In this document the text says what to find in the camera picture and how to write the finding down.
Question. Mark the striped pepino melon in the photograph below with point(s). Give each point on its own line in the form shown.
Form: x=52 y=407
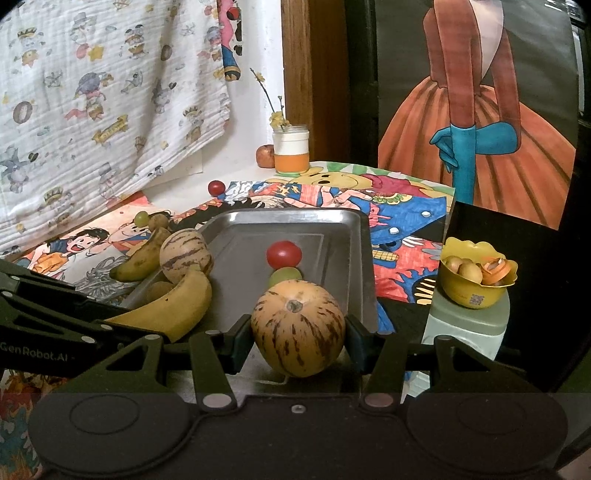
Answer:
x=184 y=256
x=298 y=332

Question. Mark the small red apple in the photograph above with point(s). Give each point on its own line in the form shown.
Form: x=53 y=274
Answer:
x=264 y=156

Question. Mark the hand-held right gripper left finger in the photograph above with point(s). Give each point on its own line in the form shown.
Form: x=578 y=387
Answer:
x=241 y=339

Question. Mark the white printed cartoon blanket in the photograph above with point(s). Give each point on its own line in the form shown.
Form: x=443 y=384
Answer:
x=92 y=115

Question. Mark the white and orange jar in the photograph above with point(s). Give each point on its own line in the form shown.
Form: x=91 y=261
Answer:
x=291 y=152

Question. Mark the small red cherry tomato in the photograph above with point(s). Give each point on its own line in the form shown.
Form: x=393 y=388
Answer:
x=216 y=187

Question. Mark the yellow plastic bowl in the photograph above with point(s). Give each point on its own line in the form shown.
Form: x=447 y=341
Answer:
x=461 y=295

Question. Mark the long yellow banana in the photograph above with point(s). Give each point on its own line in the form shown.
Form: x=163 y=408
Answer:
x=184 y=304

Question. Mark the green grape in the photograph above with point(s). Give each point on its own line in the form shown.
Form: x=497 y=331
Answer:
x=141 y=218
x=284 y=276

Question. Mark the orange peel curl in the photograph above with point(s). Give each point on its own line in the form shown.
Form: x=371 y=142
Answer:
x=501 y=270

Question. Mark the metal tray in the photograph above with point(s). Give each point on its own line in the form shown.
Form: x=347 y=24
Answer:
x=323 y=258

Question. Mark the cartoon wall picture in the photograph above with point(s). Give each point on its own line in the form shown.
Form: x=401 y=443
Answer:
x=231 y=64

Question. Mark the large red tomato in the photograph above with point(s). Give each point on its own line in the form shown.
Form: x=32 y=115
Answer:
x=284 y=253

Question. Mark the short browning banana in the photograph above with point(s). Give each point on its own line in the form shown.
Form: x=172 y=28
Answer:
x=138 y=263

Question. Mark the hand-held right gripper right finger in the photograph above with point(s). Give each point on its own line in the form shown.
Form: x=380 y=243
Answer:
x=358 y=342

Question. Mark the orange dress wall poster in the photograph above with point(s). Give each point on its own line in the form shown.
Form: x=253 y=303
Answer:
x=485 y=138

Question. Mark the yellow flower twig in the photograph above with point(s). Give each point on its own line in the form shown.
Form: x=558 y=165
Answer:
x=278 y=119

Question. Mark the wooden door frame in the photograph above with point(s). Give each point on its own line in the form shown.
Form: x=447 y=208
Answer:
x=314 y=69

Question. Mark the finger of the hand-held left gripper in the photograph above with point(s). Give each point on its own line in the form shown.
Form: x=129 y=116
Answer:
x=124 y=334
x=55 y=304

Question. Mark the pale green plastic stool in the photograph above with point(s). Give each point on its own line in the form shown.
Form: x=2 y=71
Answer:
x=461 y=332

